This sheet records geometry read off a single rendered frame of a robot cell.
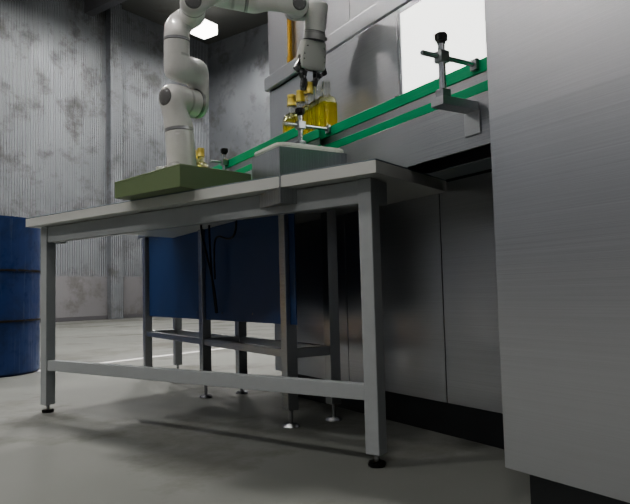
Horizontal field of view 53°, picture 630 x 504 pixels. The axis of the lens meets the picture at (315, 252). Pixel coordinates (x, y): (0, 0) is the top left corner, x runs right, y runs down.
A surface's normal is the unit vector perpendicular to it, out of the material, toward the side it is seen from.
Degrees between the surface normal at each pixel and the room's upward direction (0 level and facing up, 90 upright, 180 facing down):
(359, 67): 90
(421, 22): 90
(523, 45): 90
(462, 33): 90
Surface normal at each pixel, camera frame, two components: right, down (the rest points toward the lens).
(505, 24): -0.85, -0.01
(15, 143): 0.80, -0.06
